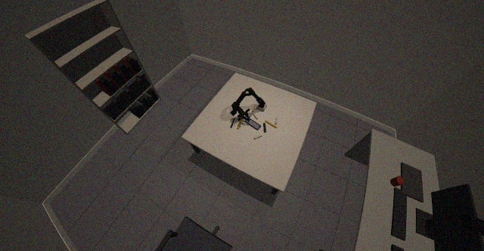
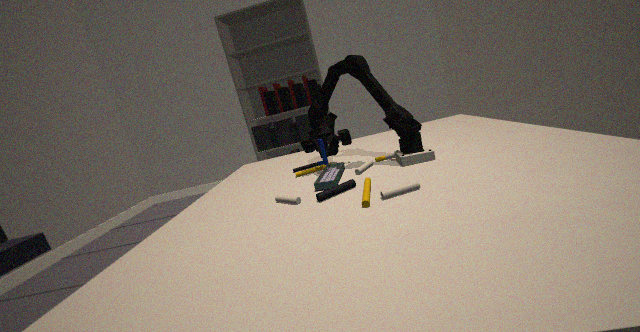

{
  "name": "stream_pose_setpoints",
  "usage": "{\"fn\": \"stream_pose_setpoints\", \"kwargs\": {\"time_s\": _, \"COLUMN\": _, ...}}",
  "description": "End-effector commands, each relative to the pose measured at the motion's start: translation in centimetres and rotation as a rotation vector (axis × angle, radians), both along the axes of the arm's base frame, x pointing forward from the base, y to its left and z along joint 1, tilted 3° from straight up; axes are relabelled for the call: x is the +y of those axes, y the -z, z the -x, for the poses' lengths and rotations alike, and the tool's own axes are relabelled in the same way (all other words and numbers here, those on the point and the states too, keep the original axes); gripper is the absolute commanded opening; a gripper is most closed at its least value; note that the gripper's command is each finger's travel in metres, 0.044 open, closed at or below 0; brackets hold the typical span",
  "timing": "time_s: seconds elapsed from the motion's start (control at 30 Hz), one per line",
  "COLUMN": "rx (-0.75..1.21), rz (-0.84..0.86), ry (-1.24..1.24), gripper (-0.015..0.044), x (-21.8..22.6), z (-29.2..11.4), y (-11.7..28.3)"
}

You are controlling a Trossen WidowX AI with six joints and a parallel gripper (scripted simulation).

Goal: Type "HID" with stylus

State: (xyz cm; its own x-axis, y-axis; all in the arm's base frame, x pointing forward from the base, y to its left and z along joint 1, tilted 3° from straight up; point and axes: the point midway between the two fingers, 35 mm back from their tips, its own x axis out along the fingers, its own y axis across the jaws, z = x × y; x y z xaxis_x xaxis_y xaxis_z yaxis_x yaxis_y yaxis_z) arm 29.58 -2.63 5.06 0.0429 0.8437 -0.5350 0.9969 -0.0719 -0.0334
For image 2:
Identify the grey keyboard with keys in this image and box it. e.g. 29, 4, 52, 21
313, 162, 345, 192

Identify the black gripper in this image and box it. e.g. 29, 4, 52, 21
301, 124, 352, 158

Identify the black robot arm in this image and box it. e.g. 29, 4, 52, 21
308, 55, 424, 154

